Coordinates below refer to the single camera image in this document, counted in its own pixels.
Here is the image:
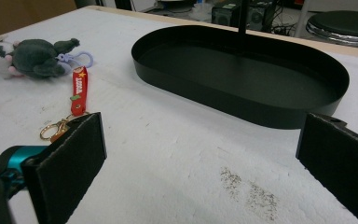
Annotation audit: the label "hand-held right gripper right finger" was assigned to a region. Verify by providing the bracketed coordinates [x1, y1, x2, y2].
[295, 112, 358, 224]

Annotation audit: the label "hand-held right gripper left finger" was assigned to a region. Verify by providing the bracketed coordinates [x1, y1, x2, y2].
[21, 112, 108, 224]

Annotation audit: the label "red strap keychain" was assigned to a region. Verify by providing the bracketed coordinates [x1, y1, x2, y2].
[39, 65, 90, 144]

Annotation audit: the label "grey and white plush keychain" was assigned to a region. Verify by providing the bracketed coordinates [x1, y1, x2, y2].
[0, 35, 94, 79]

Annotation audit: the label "black oval metal tray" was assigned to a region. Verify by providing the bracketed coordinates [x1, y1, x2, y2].
[131, 24, 351, 130]

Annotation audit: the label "round black stool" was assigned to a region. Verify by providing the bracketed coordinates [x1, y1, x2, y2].
[305, 10, 358, 49]

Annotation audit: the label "brown cardboard box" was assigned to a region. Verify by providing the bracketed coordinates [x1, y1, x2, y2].
[0, 0, 78, 41]

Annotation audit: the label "black computer case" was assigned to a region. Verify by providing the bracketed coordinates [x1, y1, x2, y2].
[211, 3, 276, 32]

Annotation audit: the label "black metal stand pole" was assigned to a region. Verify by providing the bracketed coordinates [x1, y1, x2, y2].
[238, 0, 251, 35]

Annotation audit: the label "black cables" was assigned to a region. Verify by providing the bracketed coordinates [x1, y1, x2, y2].
[268, 4, 299, 36]

